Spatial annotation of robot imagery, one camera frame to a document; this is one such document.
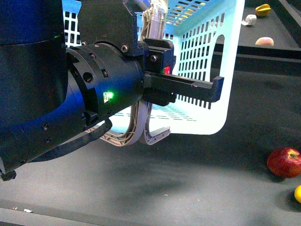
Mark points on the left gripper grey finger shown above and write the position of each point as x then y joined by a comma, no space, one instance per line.
135,128

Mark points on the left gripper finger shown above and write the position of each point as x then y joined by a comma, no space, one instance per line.
151,137

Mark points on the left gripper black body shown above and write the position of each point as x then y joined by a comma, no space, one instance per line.
114,69

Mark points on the light blue plastic basket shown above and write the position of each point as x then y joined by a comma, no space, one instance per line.
205,35

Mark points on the yellow mango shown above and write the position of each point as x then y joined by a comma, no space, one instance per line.
297,194

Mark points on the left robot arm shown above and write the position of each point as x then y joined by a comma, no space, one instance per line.
54,99

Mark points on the red apple on table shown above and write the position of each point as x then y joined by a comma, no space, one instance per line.
285,162

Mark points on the pale peach fruit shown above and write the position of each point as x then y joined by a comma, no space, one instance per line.
267,41

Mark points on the crumpled white paper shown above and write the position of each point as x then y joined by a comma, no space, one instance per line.
249,20

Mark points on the yellow star fruit far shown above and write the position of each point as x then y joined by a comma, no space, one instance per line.
262,10

